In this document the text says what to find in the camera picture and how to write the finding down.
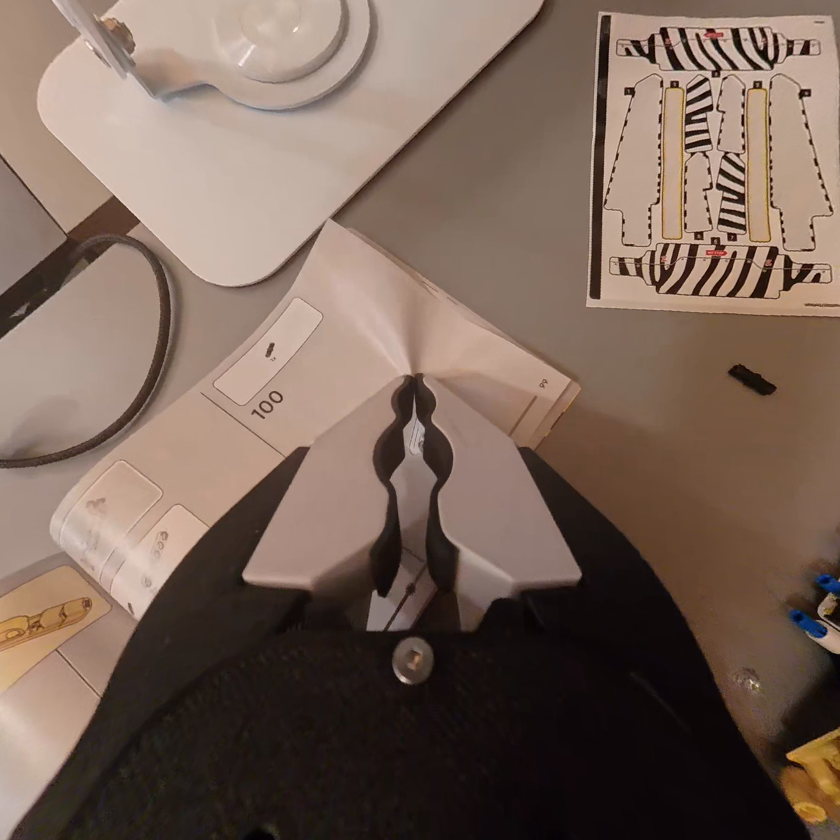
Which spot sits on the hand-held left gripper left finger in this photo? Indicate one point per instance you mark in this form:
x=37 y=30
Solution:
x=308 y=518

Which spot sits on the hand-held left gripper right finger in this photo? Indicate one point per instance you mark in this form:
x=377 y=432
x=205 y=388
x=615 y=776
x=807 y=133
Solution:
x=505 y=518

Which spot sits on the lego instruction booklet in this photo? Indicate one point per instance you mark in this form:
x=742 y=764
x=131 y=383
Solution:
x=328 y=315

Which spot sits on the small black lego piece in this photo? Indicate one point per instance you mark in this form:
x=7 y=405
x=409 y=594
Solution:
x=751 y=379

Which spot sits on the tiny clear lego stud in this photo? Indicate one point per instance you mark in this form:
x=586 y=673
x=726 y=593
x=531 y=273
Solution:
x=748 y=677

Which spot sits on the lego helicopter model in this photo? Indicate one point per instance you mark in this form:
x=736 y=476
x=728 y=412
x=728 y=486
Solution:
x=830 y=630

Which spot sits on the zebra striped sticker sheet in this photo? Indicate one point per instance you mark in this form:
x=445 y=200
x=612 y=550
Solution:
x=715 y=190

